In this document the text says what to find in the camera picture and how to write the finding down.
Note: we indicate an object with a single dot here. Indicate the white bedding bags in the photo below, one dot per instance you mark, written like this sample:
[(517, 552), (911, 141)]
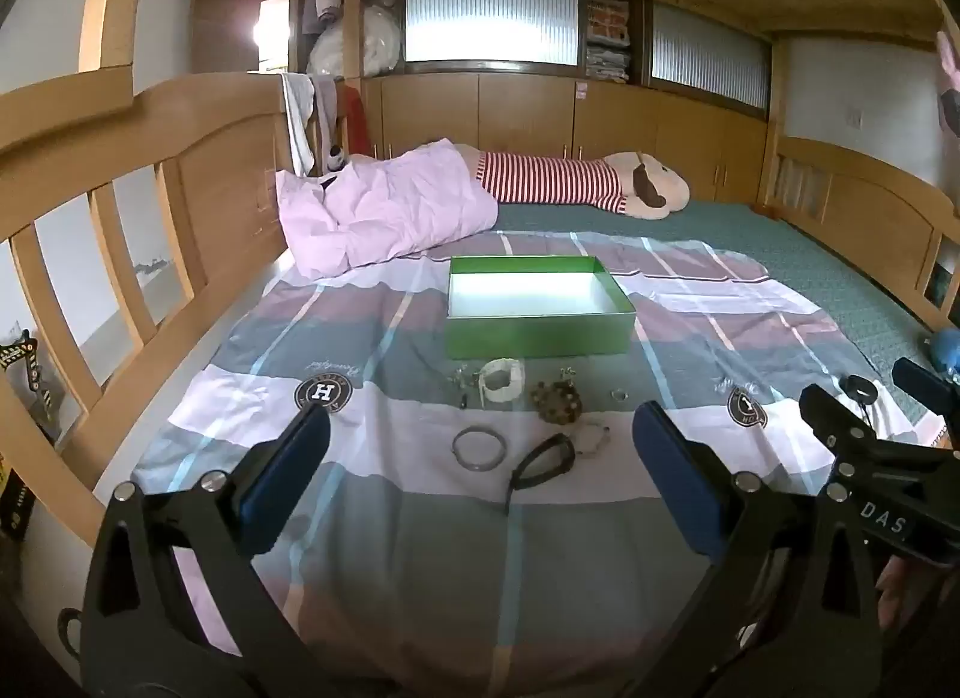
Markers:
[(345, 45)]

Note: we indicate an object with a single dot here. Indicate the wooden bed headboard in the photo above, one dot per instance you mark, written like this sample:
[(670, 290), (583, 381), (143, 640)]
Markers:
[(217, 165)]

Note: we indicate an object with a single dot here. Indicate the green cardboard box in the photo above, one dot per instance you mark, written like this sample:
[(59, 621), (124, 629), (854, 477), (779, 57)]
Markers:
[(525, 338)]

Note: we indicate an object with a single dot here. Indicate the wooden wardrobe cabinets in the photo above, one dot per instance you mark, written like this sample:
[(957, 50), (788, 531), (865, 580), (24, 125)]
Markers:
[(525, 113)]

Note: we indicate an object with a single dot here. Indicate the wooden bed footboard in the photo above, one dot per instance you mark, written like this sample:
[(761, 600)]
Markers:
[(862, 188)]

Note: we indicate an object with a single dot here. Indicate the yellow black toy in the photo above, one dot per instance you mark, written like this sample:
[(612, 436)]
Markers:
[(34, 368)]

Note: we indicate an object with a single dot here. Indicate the grey white hanging cloth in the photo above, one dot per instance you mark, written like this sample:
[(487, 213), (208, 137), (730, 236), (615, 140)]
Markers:
[(300, 120)]

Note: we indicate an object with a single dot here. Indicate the plaid logo blanket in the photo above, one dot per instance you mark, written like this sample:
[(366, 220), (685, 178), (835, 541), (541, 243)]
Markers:
[(420, 555)]

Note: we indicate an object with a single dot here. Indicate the pink quilt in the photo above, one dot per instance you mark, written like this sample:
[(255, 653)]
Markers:
[(390, 210)]

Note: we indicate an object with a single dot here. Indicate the narrow frosted glass window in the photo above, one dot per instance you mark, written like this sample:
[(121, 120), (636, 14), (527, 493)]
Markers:
[(709, 56)]

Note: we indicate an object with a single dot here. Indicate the silver charm cluster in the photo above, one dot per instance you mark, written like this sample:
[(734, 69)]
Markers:
[(459, 375)]

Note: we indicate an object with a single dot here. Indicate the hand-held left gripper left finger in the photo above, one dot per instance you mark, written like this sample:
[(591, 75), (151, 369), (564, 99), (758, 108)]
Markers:
[(289, 465)]

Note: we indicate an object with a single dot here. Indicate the person's right hand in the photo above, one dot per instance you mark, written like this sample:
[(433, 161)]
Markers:
[(894, 593)]

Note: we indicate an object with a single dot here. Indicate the pink hanging toy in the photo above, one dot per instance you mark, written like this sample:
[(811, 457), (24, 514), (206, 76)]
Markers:
[(949, 68)]

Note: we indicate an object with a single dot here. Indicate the wide frosted glass window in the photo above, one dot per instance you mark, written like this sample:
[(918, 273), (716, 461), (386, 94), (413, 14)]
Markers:
[(491, 23)]

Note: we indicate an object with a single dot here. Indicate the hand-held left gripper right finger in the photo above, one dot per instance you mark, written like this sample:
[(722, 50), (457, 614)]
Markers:
[(675, 473)]

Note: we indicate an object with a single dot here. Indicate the blue toy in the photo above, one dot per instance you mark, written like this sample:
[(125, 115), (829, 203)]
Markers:
[(946, 351)]

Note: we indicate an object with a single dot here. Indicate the red garment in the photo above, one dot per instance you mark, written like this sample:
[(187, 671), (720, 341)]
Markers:
[(356, 120)]

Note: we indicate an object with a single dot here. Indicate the striped plush toy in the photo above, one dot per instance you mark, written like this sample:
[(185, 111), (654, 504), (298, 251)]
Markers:
[(555, 180)]

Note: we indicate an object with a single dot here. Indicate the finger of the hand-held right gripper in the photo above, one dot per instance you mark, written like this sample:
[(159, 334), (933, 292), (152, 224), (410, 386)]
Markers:
[(840, 428), (926, 383)]

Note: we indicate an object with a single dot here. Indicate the green mattress cover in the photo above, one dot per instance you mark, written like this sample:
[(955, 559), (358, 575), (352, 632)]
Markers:
[(787, 240)]

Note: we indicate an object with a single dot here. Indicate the silver bangle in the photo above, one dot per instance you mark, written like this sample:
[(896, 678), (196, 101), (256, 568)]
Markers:
[(456, 452)]

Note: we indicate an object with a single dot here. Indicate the stack of folded clothes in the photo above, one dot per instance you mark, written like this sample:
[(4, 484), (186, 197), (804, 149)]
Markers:
[(607, 41)]

